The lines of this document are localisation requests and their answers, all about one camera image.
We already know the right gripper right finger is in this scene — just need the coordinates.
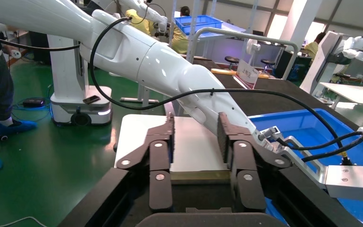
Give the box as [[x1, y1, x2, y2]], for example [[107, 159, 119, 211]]
[[217, 112, 292, 213]]

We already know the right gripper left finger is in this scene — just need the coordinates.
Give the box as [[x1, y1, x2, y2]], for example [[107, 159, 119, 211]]
[[115, 112, 175, 213]]

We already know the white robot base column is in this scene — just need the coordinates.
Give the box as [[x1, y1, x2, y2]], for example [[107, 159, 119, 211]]
[[47, 34, 113, 127]]

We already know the white flat plate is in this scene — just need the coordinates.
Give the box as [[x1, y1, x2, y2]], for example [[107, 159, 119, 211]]
[[115, 113, 230, 174]]

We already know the large blue parts bin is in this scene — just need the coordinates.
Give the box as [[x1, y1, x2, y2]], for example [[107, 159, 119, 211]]
[[249, 108, 363, 227]]

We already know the black smartphone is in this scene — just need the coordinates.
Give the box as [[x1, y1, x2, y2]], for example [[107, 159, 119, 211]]
[[82, 95, 101, 105]]

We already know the acrylic sign with red print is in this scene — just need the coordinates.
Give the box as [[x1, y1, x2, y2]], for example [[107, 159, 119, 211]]
[[236, 59, 260, 90]]

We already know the wooden edge strip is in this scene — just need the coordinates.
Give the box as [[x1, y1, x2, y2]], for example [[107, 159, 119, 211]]
[[211, 68, 270, 79]]

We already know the black round stool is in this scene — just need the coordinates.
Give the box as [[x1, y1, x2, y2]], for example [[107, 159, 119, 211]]
[[225, 55, 240, 71], [260, 59, 276, 74]]

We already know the white work table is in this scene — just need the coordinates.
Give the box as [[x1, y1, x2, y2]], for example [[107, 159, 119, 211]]
[[320, 82, 363, 106]]

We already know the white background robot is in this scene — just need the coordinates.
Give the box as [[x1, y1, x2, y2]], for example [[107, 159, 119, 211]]
[[300, 25, 363, 96]]

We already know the person in yellow coat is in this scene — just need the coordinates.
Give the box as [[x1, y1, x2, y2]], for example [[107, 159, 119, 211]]
[[303, 31, 326, 60], [125, 9, 152, 36], [169, 6, 190, 55]]

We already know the black box on floor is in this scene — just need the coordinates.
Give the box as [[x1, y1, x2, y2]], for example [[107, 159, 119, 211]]
[[22, 97, 46, 108]]

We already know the grey tube railing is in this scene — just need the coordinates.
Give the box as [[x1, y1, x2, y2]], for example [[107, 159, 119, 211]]
[[188, 27, 298, 80]]

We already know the blue plastic crate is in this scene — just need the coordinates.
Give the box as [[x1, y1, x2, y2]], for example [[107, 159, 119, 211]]
[[174, 15, 224, 35]]

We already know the silver camera mount bracket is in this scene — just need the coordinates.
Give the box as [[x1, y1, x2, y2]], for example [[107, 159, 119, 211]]
[[264, 127, 328, 189]]

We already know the black camera cable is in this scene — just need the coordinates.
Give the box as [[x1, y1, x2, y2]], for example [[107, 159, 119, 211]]
[[89, 16, 363, 165]]

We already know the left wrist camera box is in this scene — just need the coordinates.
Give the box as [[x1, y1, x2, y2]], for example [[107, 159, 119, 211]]
[[325, 165, 363, 202]]

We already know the white floor cable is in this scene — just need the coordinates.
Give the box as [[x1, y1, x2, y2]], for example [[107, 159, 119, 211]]
[[0, 216, 47, 227]]

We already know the thin black cable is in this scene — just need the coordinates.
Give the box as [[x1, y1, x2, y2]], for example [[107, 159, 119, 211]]
[[0, 31, 80, 52]]

